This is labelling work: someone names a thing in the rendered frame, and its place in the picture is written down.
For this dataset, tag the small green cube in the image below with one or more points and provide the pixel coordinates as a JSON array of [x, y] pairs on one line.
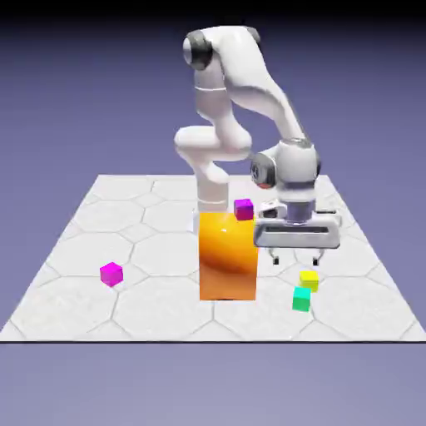
[[301, 299]]

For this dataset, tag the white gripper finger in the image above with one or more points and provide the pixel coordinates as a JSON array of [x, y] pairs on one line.
[[275, 257], [317, 257]]

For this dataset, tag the small purple cube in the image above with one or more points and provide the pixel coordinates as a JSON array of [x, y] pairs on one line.
[[243, 209]]

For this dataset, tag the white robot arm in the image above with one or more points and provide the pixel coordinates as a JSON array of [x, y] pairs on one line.
[[246, 83]]

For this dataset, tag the small yellow cube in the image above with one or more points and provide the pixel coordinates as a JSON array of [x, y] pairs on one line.
[[309, 280]]

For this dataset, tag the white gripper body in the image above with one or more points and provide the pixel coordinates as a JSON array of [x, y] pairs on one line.
[[296, 235]]

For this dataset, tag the large orange box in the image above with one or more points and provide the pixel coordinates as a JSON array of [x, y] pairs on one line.
[[228, 256]]

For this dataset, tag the small magenta cube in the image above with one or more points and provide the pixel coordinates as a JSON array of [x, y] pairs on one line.
[[111, 274]]

